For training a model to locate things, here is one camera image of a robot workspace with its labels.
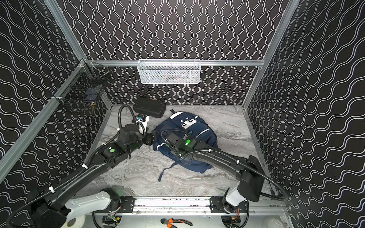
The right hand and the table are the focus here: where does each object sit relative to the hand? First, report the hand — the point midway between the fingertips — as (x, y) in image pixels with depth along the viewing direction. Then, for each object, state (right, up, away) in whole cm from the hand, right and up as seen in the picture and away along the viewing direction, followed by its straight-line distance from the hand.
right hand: (177, 150), depth 79 cm
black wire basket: (-64, +41, +17) cm, 78 cm away
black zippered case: (-23, +27, +34) cm, 49 cm away
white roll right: (+48, -34, -9) cm, 60 cm away
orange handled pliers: (-4, -33, -10) cm, 35 cm away
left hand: (-12, +13, -6) cm, 19 cm away
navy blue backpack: (+9, +11, +13) cm, 20 cm away
